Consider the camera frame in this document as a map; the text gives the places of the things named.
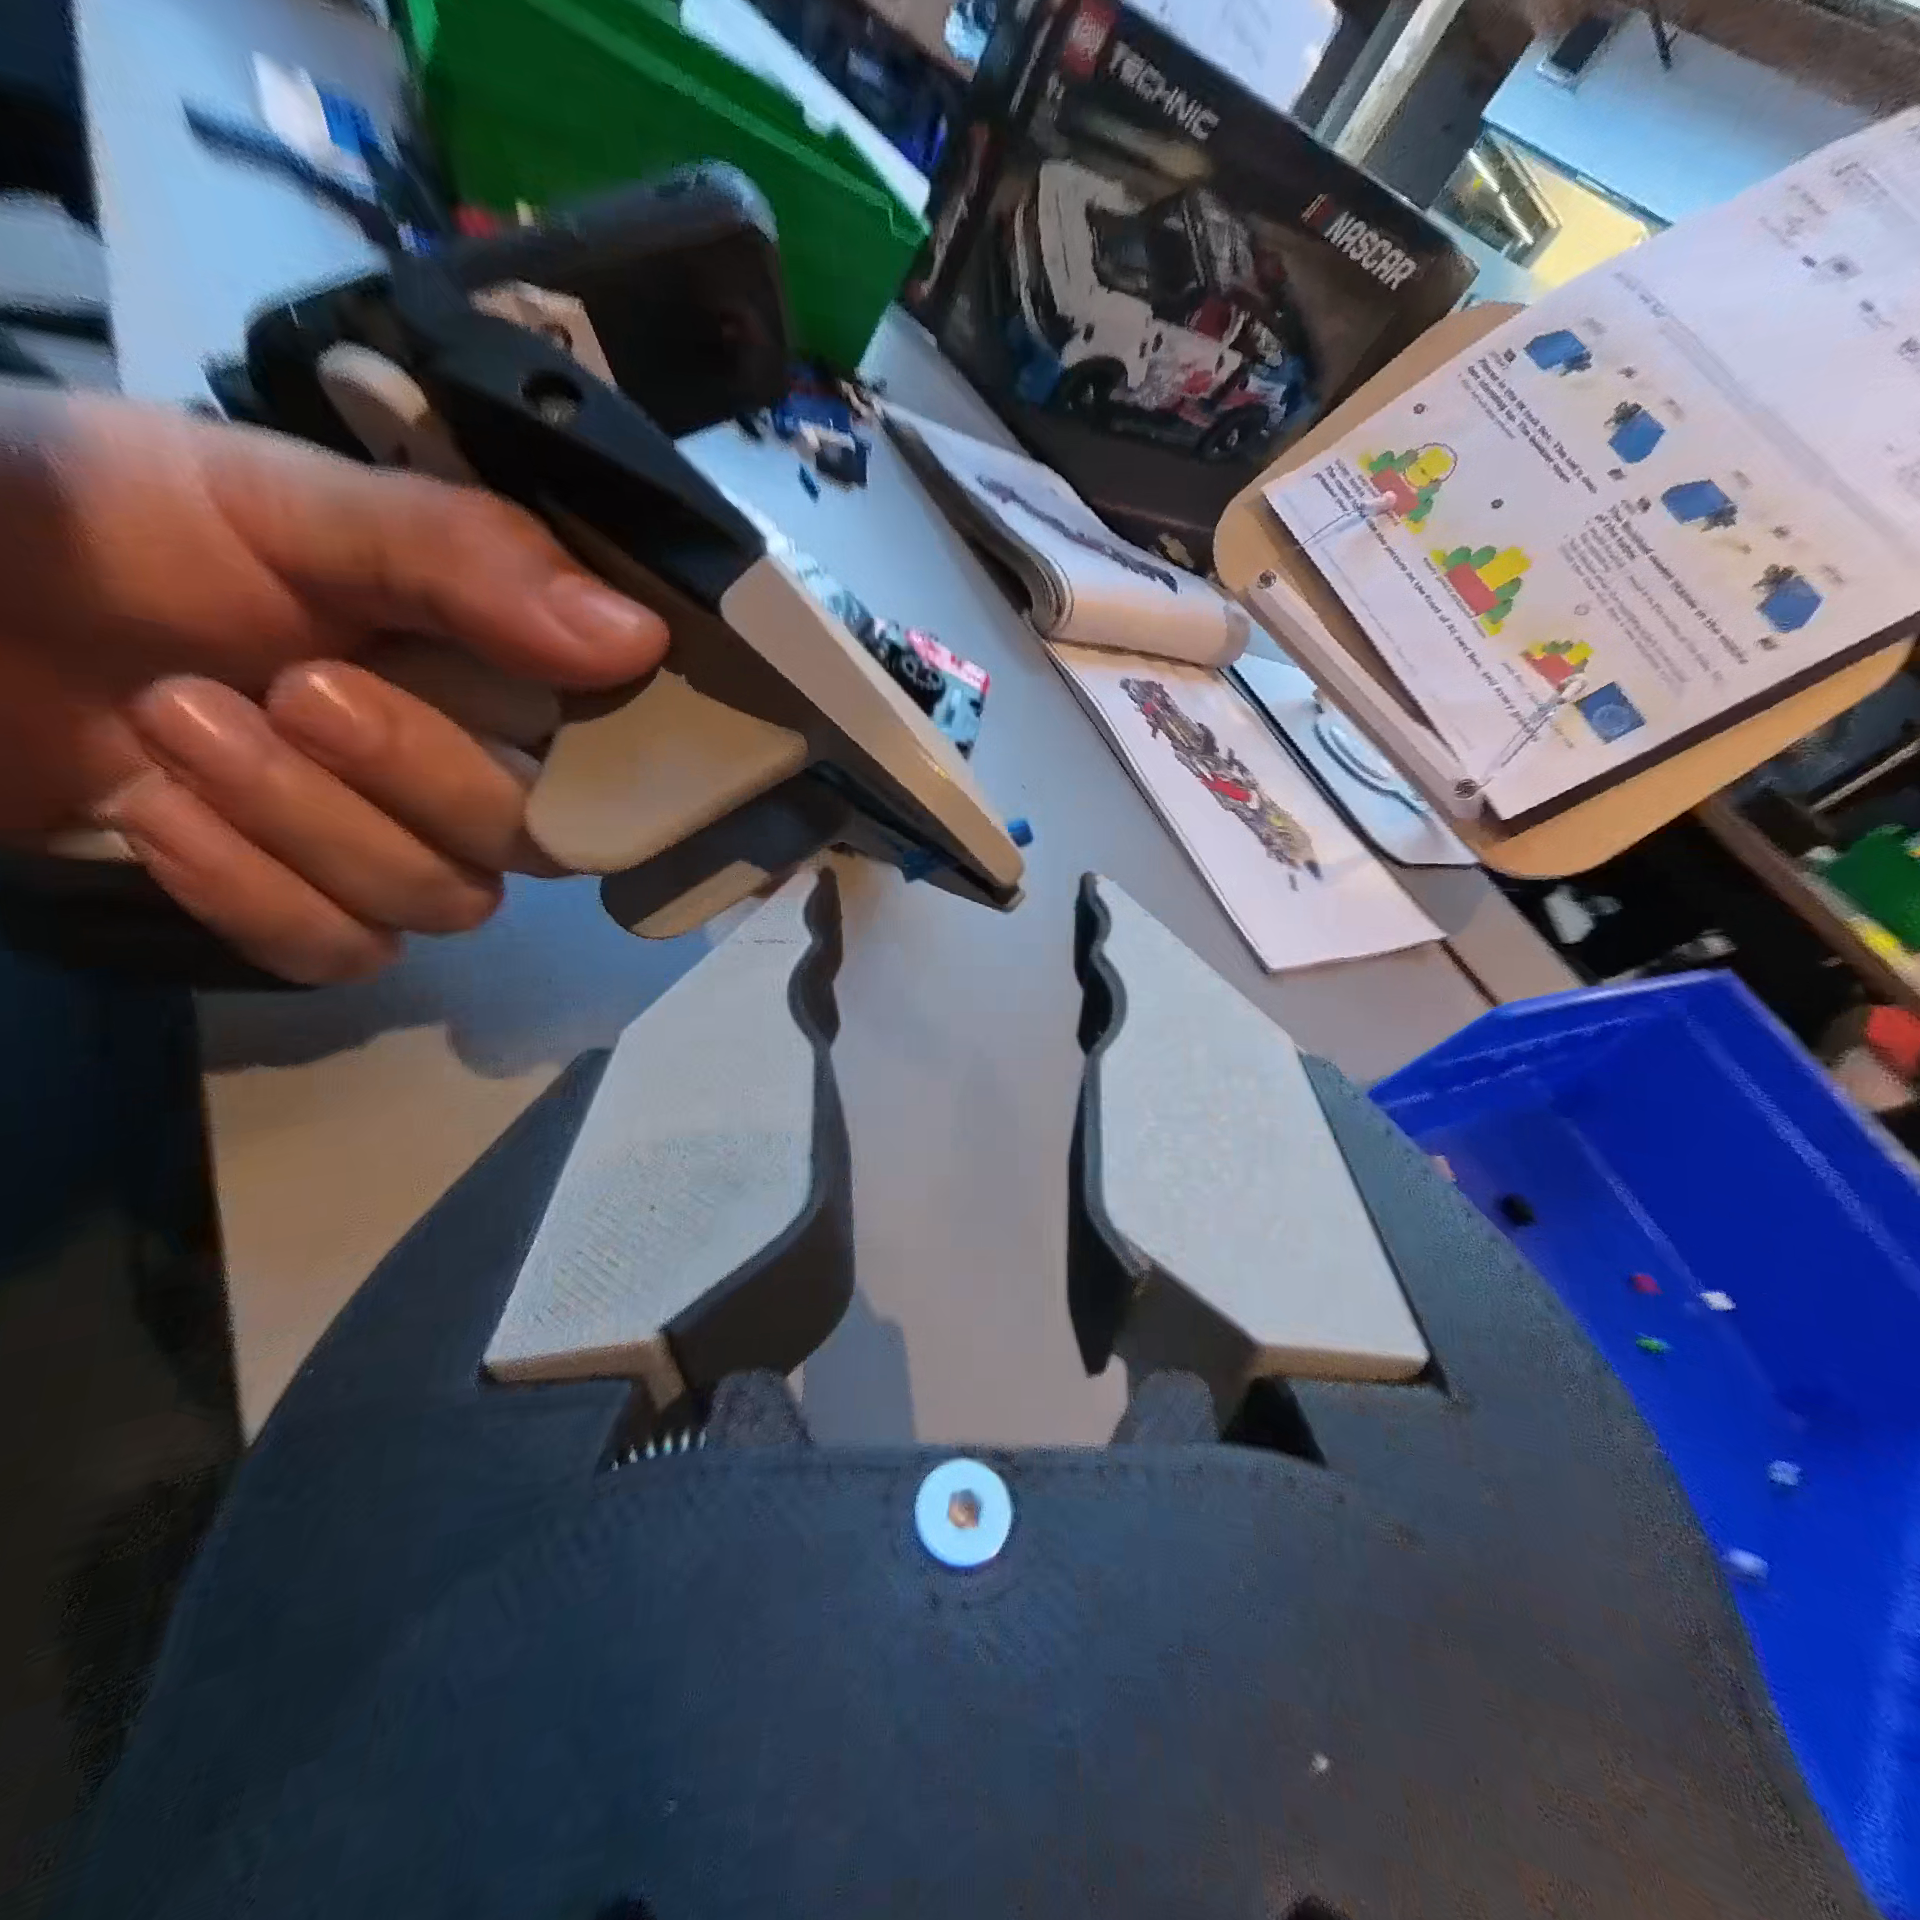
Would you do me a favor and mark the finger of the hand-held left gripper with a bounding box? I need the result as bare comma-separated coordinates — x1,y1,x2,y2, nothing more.
718,550,1031,905
813,768,1022,915

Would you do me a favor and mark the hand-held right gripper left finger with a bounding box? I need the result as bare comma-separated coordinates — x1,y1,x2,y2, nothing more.
482,865,857,1395

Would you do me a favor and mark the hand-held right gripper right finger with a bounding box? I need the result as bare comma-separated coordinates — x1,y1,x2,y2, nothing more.
1067,873,1431,1430

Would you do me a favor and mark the blue toy pin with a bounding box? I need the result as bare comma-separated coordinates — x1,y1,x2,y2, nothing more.
897,816,1038,884

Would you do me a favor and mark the toy brick car model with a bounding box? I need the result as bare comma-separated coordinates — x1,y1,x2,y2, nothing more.
780,545,991,752

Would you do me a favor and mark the instruction booklet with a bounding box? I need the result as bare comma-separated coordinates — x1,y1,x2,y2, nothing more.
882,405,1444,973

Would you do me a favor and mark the blue storage bin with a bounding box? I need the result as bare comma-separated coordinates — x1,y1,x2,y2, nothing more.
1371,971,1920,1920

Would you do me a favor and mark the grey desk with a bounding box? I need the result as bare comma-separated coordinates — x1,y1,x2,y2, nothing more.
75,0,1583,1449

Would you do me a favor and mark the person's left hand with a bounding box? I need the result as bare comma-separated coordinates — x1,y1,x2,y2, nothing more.
0,382,675,988

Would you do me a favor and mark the pile of loose toy bricks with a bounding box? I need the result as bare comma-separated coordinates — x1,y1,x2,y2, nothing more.
180,89,881,495

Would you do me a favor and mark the green storage bin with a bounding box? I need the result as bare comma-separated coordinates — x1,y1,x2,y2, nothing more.
1809,823,1920,963
417,0,932,377

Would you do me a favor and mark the black toy car set box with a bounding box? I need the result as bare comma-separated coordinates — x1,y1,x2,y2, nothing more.
908,0,1479,564

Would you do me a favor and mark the wooden stand with instruction sheet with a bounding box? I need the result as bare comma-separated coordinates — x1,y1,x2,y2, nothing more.
1263,105,1920,824

